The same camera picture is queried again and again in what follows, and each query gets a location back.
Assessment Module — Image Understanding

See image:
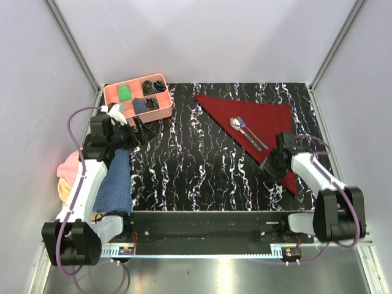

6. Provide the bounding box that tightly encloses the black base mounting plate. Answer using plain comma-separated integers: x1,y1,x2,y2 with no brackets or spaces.
111,211,314,244

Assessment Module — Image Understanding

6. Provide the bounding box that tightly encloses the blue checkered cloth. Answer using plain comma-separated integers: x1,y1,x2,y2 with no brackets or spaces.
92,149,132,215

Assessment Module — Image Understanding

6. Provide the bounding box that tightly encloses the yellow patterned dark sock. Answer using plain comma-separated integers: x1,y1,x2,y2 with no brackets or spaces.
141,80,154,96

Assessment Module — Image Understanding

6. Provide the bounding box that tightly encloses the iridescent rainbow fork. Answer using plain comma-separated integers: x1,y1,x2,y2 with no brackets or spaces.
236,116,269,149

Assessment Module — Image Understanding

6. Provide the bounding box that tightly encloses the peach orange cloth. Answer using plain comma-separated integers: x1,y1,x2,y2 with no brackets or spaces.
58,177,106,222

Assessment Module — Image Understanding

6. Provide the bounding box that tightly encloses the grey blue rolled sock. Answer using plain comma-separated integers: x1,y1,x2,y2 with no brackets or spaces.
132,98,148,115

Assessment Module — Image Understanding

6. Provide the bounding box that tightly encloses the iridescent handled spoon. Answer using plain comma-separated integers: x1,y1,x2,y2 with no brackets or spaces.
230,118,262,152

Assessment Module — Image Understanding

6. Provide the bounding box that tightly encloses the dark striped rolled sock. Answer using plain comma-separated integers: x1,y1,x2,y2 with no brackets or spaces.
146,97,159,111

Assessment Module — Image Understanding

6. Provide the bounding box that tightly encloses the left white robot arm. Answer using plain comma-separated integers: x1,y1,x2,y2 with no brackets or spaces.
41,103,156,269

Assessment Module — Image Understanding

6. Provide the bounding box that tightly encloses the green rolled sock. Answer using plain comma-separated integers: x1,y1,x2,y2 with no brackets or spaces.
118,85,132,102

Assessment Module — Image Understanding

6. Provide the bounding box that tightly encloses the blue patterned dark sock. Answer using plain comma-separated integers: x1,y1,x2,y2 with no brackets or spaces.
153,80,166,93

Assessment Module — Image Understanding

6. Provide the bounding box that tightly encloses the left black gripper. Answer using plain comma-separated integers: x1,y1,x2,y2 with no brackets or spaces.
108,116,156,150

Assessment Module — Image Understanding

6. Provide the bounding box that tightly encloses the pink divided organizer tray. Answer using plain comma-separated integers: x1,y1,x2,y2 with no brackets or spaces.
104,73,173,126

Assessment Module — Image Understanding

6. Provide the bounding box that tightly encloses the dark red cloth napkin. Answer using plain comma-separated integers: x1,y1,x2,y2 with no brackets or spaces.
194,94,298,197

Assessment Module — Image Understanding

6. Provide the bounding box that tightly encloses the pink cloth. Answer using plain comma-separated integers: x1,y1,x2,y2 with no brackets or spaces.
57,151,79,186

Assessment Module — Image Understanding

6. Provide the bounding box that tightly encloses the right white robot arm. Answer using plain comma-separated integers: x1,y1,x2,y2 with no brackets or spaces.
260,132,366,247

